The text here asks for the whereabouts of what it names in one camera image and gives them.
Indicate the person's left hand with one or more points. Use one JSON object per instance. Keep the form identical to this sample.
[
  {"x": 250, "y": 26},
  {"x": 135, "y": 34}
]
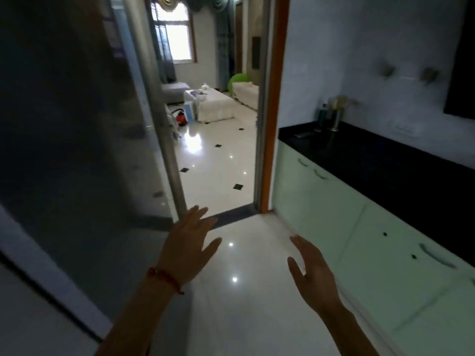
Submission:
[{"x": 185, "y": 252}]

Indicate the person's right hand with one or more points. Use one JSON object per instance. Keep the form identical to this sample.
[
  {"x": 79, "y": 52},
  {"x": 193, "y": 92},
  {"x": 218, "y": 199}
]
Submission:
[{"x": 315, "y": 274}]

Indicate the person's left thumb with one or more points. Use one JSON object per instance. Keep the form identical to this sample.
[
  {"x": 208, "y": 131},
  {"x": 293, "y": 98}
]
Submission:
[{"x": 212, "y": 248}]

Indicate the person's right thumb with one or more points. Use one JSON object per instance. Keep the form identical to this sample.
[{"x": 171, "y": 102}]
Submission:
[{"x": 295, "y": 272}]

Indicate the person's left forearm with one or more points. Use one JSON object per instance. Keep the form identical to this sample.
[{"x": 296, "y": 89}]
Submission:
[{"x": 139, "y": 318}]

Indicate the person's right forearm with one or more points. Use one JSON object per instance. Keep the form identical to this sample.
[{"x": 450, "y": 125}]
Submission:
[{"x": 347, "y": 331}]

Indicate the light green kitchen cabinet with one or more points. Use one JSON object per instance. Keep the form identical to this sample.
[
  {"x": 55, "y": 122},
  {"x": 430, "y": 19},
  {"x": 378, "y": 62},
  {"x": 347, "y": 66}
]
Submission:
[{"x": 371, "y": 248}]

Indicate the red vacuum cleaner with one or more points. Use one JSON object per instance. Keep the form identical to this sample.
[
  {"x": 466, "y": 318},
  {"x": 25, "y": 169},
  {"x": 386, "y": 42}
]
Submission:
[{"x": 181, "y": 117}]

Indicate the blue and white box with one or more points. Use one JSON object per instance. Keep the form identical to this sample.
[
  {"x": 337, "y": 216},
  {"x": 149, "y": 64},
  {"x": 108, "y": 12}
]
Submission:
[{"x": 189, "y": 111}]

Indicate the table with white cover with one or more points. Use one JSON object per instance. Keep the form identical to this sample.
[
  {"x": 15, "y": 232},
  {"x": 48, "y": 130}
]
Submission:
[{"x": 215, "y": 105}]

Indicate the white covered sofa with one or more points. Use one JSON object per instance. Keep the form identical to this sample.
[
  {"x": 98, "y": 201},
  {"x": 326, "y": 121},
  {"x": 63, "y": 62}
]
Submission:
[{"x": 248, "y": 94}]

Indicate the grey sofa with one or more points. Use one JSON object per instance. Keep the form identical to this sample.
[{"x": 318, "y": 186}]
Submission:
[{"x": 174, "y": 91}]

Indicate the metal utensil holder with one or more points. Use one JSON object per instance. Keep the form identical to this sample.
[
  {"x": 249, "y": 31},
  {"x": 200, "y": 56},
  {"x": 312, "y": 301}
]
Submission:
[{"x": 334, "y": 113}]

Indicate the sliding glass door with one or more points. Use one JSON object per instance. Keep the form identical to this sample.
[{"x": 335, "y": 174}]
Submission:
[{"x": 81, "y": 144}]

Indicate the green round chair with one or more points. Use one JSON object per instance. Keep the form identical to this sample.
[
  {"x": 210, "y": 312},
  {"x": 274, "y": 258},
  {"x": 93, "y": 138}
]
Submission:
[{"x": 237, "y": 79}]

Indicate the teal curtain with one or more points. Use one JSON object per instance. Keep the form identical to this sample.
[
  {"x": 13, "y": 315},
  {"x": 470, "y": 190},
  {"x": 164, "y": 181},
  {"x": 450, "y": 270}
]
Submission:
[{"x": 222, "y": 48}]

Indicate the brown wooden door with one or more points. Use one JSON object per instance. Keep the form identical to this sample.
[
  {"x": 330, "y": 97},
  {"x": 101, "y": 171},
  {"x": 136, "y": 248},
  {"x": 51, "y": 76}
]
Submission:
[{"x": 239, "y": 37}]

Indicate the bright window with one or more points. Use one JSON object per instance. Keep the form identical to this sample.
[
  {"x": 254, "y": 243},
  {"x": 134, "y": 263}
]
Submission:
[{"x": 180, "y": 37}]

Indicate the orange wooden door frame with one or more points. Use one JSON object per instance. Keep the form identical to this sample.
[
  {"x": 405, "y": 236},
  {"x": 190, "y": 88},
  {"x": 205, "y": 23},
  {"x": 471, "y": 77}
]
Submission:
[{"x": 272, "y": 107}]

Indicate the dark wall cabinet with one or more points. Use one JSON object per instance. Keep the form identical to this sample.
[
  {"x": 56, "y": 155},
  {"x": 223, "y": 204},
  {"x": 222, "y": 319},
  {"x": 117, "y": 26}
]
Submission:
[{"x": 462, "y": 55}]

